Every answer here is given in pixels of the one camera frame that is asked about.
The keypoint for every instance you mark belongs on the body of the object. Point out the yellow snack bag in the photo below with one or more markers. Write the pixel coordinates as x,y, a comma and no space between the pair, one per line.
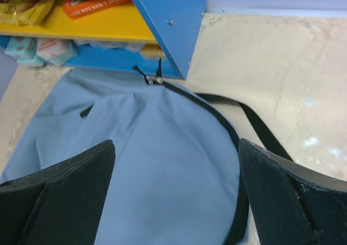
25,12

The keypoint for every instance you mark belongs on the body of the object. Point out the pink white tissue pack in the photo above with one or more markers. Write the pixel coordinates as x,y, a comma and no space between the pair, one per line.
56,51

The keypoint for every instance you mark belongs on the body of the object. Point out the blue wooden shelf unit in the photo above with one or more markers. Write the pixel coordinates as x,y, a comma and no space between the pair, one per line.
112,39

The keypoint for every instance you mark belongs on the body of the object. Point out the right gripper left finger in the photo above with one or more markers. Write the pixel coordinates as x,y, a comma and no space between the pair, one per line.
61,204

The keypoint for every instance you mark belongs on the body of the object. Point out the blue grey backpack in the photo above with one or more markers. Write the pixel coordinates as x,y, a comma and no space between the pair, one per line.
177,176

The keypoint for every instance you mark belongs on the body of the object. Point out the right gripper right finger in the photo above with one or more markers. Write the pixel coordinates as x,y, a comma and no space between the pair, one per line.
292,204

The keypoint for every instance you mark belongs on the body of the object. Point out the teal tissue packs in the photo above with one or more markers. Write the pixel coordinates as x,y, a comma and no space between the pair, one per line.
24,50

